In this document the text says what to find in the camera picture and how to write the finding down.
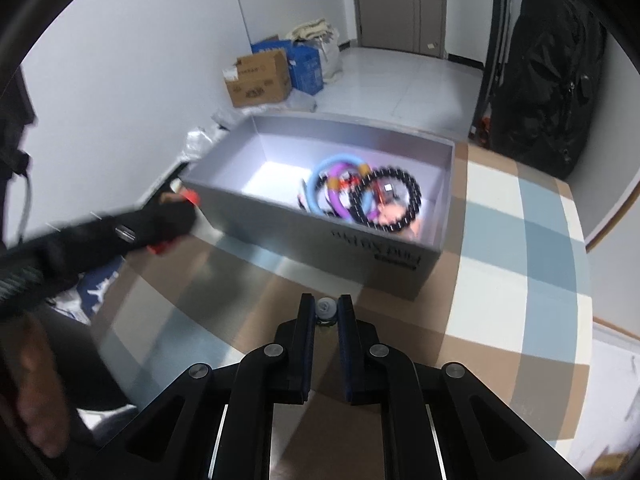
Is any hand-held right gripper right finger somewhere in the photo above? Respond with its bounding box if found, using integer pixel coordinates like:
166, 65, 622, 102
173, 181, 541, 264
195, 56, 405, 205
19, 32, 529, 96
337, 294, 584, 480

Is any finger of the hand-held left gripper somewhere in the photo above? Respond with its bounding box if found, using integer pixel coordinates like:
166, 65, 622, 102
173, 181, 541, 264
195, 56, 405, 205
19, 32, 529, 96
55, 191, 199, 272

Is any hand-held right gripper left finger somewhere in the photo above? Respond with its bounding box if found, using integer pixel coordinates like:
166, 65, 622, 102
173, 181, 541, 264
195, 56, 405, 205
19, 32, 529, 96
92, 293, 316, 480

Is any small white round charm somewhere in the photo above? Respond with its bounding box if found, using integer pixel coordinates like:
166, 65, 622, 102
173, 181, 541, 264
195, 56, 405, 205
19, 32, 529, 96
315, 297, 339, 326

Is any grey cardboard box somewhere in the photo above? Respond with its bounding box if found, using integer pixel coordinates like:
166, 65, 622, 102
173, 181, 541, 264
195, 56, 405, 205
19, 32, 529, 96
179, 114, 456, 302

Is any pink toy with yellow band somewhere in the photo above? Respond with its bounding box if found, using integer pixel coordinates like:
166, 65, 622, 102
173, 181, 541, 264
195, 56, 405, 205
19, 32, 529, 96
377, 204, 424, 239

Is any purple ring bracelet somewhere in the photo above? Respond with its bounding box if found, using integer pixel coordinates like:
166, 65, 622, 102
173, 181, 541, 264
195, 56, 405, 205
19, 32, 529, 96
324, 160, 392, 229

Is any blue ring bracelet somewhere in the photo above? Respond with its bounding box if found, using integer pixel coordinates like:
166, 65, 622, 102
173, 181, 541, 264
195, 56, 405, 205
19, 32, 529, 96
305, 154, 374, 219

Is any red cartoon charm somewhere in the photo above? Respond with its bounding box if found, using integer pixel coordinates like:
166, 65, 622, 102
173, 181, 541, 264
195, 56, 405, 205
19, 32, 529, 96
344, 172, 397, 206

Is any black bead bracelet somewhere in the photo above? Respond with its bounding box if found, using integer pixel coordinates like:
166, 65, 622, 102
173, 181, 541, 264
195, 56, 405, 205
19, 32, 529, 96
349, 164, 425, 234

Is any person's left hand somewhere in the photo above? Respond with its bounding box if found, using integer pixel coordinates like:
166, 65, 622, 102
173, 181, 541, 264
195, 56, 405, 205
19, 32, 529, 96
0, 316, 72, 459

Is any blue bag with white print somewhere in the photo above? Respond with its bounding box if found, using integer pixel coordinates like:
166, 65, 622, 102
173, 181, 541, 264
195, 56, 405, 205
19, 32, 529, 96
74, 267, 124, 319

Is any person's dark trouser leg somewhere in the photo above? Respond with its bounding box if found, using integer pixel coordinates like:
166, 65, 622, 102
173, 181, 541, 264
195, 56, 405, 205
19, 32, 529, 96
30, 304, 142, 412

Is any clear plastic bag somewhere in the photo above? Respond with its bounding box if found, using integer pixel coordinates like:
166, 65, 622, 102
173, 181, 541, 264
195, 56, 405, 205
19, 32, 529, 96
182, 107, 249, 161

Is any checked tablecloth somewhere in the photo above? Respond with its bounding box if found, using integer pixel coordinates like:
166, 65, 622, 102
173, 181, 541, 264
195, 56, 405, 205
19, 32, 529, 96
90, 142, 594, 462

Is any brown cardboard box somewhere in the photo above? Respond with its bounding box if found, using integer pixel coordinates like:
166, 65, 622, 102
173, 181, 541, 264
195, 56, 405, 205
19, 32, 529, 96
223, 48, 293, 109

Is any blue cardboard box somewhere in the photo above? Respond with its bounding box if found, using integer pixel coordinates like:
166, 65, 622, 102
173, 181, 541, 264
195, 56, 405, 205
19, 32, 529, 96
250, 34, 325, 95

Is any black bag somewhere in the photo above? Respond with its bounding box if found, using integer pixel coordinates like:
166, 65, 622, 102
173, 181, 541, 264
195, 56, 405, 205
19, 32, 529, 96
487, 0, 609, 181

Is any grey door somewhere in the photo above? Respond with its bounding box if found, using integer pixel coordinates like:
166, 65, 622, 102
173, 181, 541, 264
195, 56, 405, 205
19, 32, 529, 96
349, 0, 449, 59

